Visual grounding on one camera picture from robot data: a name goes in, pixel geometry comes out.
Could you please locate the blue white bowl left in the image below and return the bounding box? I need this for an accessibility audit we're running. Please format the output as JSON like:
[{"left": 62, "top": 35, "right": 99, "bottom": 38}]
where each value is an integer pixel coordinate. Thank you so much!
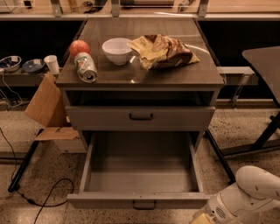
[{"left": 0, "top": 56, "right": 22, "bottom": 73}]

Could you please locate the blue bowl right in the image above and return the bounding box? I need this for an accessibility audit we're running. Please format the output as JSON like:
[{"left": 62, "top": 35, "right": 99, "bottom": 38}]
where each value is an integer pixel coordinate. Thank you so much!
[{"left": 22, "top": 59, "right": 46, "bottom": 74}]

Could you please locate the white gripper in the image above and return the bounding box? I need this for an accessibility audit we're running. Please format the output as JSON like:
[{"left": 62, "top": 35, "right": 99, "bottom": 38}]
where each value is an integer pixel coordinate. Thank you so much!
[{"left": 191, "top": 193, "right": 235, "bottom": 224}]

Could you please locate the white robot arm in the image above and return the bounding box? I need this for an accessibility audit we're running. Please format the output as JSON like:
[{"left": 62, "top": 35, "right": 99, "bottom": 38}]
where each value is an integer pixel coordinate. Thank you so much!
[{"left": 190, "top": 165, "right": 280, "bottom": 224}]

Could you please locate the green soda can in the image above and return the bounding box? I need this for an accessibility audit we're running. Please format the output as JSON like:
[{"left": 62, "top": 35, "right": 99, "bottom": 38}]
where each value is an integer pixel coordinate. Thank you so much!
[{"left": 74, "top": 52, "right": 97, "bottom": 83}]

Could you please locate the white paper cup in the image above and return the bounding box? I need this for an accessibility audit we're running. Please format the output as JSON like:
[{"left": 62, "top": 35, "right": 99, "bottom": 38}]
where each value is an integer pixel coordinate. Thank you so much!
[{"left": 44, "top": 55, "right": 60, "bottom": 74}]

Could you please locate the black left stand leg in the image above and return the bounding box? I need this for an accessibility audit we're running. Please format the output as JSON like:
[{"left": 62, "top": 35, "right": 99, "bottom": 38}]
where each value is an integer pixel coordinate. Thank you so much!
[{"left": 8, "top": 140, "right": 39, "bottom": 193}]

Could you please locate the yellow brown chip bag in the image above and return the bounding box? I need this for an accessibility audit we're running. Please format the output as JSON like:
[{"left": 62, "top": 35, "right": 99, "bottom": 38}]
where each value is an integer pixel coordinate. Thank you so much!
[{"left": 128, "top": 34, "right": 200, "bottom": 70}]

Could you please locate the grey drawer cabinet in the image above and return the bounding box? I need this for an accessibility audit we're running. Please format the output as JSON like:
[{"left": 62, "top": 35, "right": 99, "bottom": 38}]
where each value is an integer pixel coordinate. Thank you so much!
[{"left": 56, "top": 17, "right": 224, "bottom": 147}]

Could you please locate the black right stand leg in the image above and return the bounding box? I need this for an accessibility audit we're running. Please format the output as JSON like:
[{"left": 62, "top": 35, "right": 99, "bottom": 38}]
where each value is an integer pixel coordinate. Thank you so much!
[{"left": 205, "top": 129, "right": 235, "bottom": 184}]

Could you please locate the grey drawer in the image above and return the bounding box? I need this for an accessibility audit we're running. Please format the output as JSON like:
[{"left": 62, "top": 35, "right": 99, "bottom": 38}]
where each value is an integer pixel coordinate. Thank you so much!
[
  {"left": 66, "top": 106, "right": 215, "bottom": 131},
  {"left": 67, "top": 131, "right": 210, "bottom": 210}
]

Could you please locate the red apple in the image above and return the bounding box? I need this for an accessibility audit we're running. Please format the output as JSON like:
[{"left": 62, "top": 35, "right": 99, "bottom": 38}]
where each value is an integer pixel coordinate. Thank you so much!
[{"left": 69, "top": 40, "right": 90, "bottom": 58}]

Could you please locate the black floor cable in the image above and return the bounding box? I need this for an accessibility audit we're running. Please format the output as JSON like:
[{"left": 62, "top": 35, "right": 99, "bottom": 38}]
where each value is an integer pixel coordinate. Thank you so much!
[{"left": 0, "top": 127, "right": 75, "bottom": 224}]

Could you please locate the black stand leg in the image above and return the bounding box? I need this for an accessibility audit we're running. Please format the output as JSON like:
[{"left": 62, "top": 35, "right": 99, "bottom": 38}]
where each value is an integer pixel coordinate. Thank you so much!
[
  {"left": 205, "top": 129, "right": 235, "bottom": 184},
  {"left": 8, "top": 140, "right": 39, "bottom": 193}
]

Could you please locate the grey top drawer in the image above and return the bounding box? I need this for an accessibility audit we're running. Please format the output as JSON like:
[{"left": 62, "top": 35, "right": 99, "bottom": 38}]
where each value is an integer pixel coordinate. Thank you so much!
[{"left": 66, "top": 106, "right": 215, "bottom": 131}]

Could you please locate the brown cardboard box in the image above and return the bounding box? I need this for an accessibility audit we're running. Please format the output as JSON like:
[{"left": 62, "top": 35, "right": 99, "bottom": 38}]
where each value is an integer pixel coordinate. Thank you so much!
[{"left": 25, "top": 73, "right": 87, "bottom": 153}]

